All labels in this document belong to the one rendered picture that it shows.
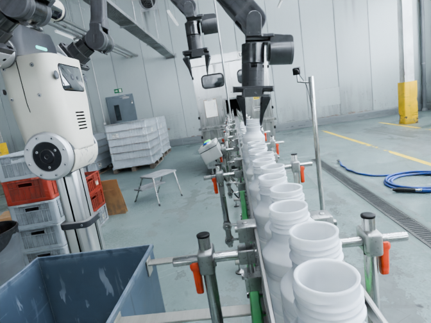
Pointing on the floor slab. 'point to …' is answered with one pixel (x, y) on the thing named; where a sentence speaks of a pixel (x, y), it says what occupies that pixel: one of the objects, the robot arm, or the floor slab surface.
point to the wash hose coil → (397, 177)
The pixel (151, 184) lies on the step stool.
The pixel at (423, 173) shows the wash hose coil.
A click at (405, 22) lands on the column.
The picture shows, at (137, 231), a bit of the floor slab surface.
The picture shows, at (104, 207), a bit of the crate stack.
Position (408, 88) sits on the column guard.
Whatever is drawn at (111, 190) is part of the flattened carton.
